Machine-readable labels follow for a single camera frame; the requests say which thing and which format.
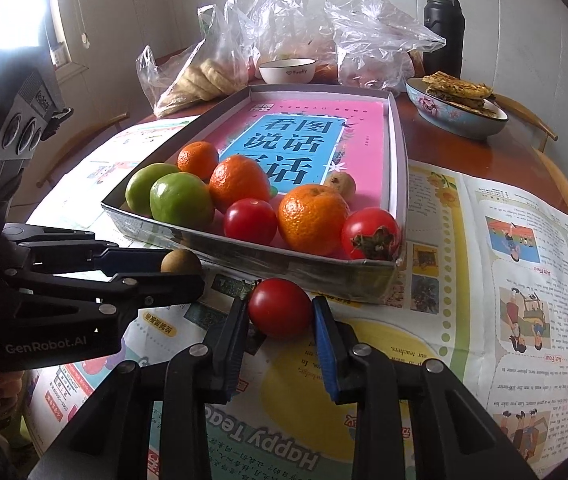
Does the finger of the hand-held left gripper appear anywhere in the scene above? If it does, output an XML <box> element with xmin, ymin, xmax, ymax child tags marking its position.
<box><xmin>1</xmin><ymin>224</ymin><xmax>170</xmax><ymax>277</ymax></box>
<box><xmin>5</xmin><ymin>271</ymin><xmax>206</xmax><ymax>319</ymax></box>

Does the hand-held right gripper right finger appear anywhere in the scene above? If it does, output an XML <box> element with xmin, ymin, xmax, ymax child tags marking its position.
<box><xmin>311</xmin><ymin>295</ymin><xmax>540</xmax><ymax>480</ymax></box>

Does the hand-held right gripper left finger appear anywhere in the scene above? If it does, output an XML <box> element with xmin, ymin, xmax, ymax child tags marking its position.
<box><xmin>34</xmin><ymin>297</ymin><xmax>261</xmax><ymax>480</ymax></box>

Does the brown kiwi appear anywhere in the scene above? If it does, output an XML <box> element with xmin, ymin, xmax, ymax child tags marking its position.
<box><xmin>325</xmin><ymin>171</ymin><xmax>357</xmax><ymax>197</ymax></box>
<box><xmin>160</xmin><ymin>248</ymin><xmax>203</xmax><ymax>276</ymax></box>

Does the red tomato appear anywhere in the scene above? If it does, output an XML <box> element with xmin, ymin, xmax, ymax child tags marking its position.
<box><xmin>222</xmin><ymin>198</ymin><xmax>279</xmax><ymax>245</ymax></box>
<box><xmin>248</xmin><ymin>278</ymin><xmax>313</xmax><ymax>339</ymax></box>
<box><xmin>340</xmin><ymin>207</ymin><xmax>402</xmax><ymax>262</ymax></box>

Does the green jujube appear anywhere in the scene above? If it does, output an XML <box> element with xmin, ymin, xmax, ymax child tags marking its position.
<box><xmin>149</xmin><ymin>172</ymin><xmax>216</xmax><ymax>234</ymax></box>
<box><xmin>125</xmin><ymin>162</ymin><xmax>180</xmax><ymax>217</ymax></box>

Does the grey cardboard box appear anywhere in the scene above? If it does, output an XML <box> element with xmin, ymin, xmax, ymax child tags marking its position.
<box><xmin>100</xmin><ymin>83</ymin><xmax>410</xmax><ymax>306</ymax></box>

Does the orange tangerine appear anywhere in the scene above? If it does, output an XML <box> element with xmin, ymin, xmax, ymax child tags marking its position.
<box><xmin>277</xmin><ymin>183</ymin><xmax>352</xmax><ymax>257</ymax></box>
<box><xmin>208</xmin><ymin>155</ymin><xmax>272</xmax><ymax>213</ymax></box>
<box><xmin>177</xmin><ymin>141</ymin><xmax>220</xmax><ymax>181</ymax></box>

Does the dark wooden chair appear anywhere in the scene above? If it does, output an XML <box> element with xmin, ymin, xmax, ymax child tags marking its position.
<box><xmin>36</xmin><ymin>111</ymin><xmax>131</xmax><ymax>188</ymax></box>

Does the teal-bordered newspaper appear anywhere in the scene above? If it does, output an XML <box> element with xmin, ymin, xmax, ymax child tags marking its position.
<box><xmin>21</xmin><ymin>260</ymin><xmax>365</xmax><ymax>480</ymax></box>

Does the newspaper with filmstrip picture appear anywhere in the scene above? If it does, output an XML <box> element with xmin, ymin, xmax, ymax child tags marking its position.
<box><xmin>61</xmin><ymin>114</ymin><xmax>202</xmax><ymax>231</ymax></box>

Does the clear plastic bag of flatbreads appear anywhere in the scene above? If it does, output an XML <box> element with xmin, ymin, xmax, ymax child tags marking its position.
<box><xmin>135</xmin><ymin>4</ymin><xmax>255</xmax><ymax>120</ymax></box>

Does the brown chair back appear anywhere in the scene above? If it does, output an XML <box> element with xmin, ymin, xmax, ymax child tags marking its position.
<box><xmin>154</xmin><ymin>45</ymin><xmax>200</xmax><ymax>68</ymax></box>

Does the stack of flatbreads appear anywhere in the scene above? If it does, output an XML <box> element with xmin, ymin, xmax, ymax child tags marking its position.
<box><xmin>155</xmin><ymin>57</ymin><xmax>239</xmax><ymax>117</ymax></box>

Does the newspaper with dotted cartoon border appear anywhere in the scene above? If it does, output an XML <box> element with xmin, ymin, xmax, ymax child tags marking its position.
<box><xmin>259</xmin><ymin>159</ymin><xmax>568</xmax><ymax>480</ymax></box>

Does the pink book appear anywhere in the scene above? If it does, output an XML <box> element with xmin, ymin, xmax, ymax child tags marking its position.
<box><xmin>174</xmin><ymin>97</ymin><xmax>397</xmax><ymax>211</ymax></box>

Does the white ceramic bowl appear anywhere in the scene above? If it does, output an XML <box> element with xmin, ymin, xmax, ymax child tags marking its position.
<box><xmin>257</xmin><ymin>58</ymin><xmax>317</xmax><ymax>86</ymax></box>

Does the blue floral bowl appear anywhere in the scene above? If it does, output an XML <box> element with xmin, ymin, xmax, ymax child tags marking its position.
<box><xmin>405</xmin><ymin>77</ymin><xmax>509</xmax><ymax>141</ymax></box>

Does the large clear plastic bag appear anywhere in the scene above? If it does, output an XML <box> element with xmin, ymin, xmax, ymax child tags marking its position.
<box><xmin>224</xmin><ymin>0</ymin><xmax>337</xmax><ymax>86</ymax></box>

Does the stack of fried pancakes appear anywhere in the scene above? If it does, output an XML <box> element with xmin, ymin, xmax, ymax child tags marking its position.
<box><xmin>421</xmin><ymin>71</ymin><xmax>497</xmax><ymax>113</ymax></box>

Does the light wooden chair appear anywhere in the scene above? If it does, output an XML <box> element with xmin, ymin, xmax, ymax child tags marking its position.
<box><xmin>494</xmin><ymin>94</ymin><xmax>568</xmax><ymax>218</ymax></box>

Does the crumpled clear plastic bag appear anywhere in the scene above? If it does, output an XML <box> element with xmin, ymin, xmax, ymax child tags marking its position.
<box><xmin>324</xmin><ymin>0</ymin><xmax>447</xmax><ymax>92</ymax></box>

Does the black thermos bottle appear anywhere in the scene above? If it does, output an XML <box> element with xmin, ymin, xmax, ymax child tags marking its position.
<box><xmin>423</xmin><ymin>0</ymin><xmax>466</xmax><ymax>81</ymax></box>

